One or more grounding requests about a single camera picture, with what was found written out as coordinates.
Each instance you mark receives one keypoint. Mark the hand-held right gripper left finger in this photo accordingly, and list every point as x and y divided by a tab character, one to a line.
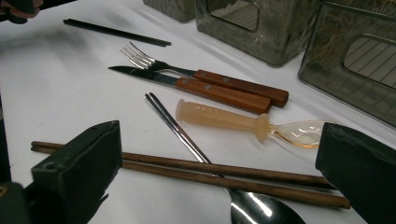
77	174

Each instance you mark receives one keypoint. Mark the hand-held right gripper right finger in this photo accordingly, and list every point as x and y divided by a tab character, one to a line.
361	174

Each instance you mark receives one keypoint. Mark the black chopstick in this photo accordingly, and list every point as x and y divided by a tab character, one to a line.
114	33
115	30

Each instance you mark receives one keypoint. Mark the translucent orange plastic spoon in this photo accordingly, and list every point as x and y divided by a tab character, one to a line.
218	118

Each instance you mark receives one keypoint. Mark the smoky translucent plastic bin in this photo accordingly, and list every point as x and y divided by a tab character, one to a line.
168	9
280	37
327	62

